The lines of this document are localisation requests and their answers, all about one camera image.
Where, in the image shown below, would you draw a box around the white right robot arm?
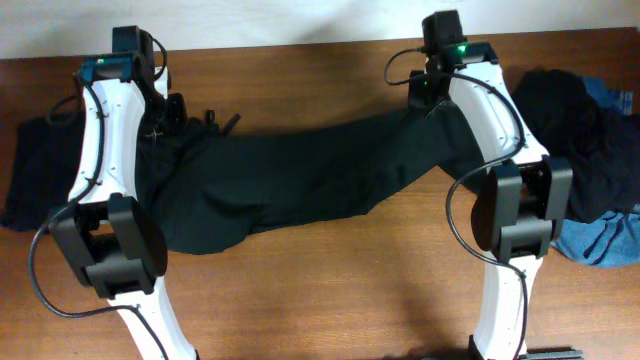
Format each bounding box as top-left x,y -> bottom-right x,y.
408,10 -> 584,359

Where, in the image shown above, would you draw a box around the blue striped garment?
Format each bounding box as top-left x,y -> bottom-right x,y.
553,77 -> 639,268

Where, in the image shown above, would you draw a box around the black base bracket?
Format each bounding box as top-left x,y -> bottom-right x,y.
422,348 -> 585,360

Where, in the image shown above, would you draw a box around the black trousers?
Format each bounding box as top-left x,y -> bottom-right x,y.
136,102 -> 482,255

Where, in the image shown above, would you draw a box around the black folded garment left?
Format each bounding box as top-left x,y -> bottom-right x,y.
1,117 -> 84,231

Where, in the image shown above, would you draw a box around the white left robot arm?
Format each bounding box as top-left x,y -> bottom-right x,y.
44,25 -> 199,359

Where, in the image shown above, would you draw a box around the black garment right pile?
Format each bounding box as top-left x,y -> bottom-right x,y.
512,70 -> 639,223

